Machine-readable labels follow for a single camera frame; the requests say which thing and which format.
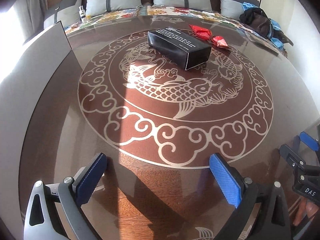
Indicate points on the small white lotion bottle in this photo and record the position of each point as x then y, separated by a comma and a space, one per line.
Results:
82, 14

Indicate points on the person's right hand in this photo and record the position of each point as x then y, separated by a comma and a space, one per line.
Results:
306, 207

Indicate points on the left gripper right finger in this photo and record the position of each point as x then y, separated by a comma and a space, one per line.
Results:
272, 220

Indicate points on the grey cushion far left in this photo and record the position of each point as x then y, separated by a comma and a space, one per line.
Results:
66, 11

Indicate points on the grey curtain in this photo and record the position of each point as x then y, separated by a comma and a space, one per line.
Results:
31, 16

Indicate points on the dark clothes pile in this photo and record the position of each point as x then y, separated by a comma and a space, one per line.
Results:
255, 18

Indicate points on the grey cushion far right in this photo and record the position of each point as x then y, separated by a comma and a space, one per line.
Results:
234, 8

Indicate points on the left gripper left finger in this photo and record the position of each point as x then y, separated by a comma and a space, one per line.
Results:
42, 220

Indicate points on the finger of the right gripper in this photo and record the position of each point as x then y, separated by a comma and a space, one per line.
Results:
309, 141
291, 157

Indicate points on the black odor bar box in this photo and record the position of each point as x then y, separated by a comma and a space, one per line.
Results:
183, 49

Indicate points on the red foil wrapper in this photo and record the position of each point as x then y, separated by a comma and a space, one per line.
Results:
207, 35

